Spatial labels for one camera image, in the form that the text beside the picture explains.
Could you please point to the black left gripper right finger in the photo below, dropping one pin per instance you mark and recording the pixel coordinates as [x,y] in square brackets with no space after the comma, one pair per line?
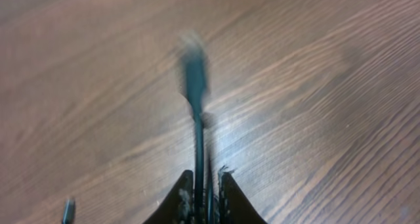
[234,207]

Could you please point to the black cable silver plug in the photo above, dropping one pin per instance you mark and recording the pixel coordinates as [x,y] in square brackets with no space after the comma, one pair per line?
[69,212]

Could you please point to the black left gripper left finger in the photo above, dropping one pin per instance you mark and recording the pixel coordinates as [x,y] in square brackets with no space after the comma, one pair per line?
[176,207]

